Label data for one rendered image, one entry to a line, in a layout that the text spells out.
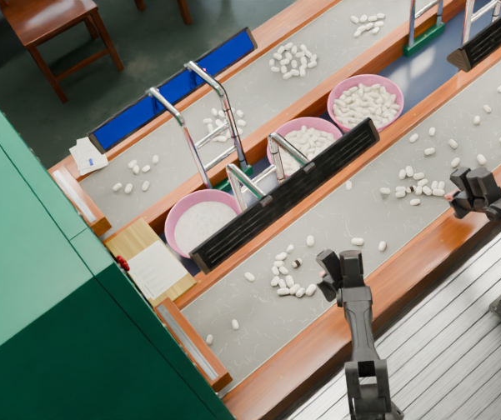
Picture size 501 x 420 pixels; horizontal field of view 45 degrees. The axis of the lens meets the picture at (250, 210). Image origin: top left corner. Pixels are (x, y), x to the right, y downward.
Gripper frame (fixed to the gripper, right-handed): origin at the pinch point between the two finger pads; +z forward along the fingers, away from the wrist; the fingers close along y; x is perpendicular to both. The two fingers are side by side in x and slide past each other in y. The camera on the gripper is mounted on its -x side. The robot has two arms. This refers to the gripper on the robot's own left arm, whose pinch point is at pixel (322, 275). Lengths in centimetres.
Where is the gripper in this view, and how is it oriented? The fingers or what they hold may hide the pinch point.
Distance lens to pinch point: 175.1
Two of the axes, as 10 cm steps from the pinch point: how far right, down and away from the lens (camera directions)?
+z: -3.5, -1.1, 9.3
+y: -7.8, 5.9, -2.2
